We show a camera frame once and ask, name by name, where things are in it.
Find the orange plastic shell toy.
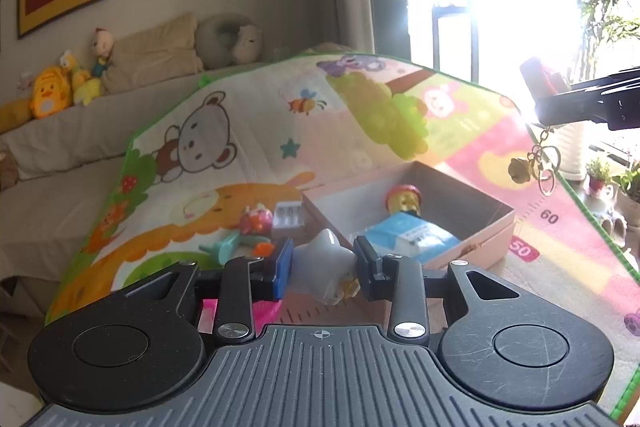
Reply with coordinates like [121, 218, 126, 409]
[252, 242, 276, 258]

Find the teal plastic crank handle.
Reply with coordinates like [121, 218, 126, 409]
[198, 230, 271, 265]

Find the pink plastic strainer basket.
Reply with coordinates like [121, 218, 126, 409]
[196, 299, 282, 334]

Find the blue white tissue pack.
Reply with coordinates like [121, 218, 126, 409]
[362, 212, 460, 265]

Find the pink cat figure toy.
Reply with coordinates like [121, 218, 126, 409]
[239, 202, 273, 236]

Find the white battery charger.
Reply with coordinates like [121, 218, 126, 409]
[271, 200, 306, 239]

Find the grey star shaped toy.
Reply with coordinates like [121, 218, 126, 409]
[288, 229, 360, 306]

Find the red yellow round toy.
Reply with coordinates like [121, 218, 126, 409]
[385, 184, 422, 218]

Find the gold keychain with bell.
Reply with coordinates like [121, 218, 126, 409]
[508, 127, 562, 197]

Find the potted plant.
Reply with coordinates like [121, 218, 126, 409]
[587, 157, 611, 198]

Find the pink cardboard box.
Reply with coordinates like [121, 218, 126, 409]
[304, 161, 515, 269]

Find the colourful cartoon play mat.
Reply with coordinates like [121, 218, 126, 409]
[47, 53, 639, 418]

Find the beige covered sofa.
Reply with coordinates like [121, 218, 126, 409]
[1, 58, 320, 322]

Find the beige pillow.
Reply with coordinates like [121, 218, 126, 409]
[102, 13, 204, 94]

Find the grey neck pillow plush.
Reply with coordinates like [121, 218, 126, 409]
[195, 14, 262, 70]

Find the small yellow plush toy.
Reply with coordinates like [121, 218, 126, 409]
[58, 50, 105, 106]

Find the yellow duck plush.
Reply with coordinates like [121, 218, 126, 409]
[29, 66, 73, 119]

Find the doll with green clothes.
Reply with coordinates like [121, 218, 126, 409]
[91, 28, 114, 78]

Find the long yellow plush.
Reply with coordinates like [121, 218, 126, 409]
[0, 98, 34, 134]

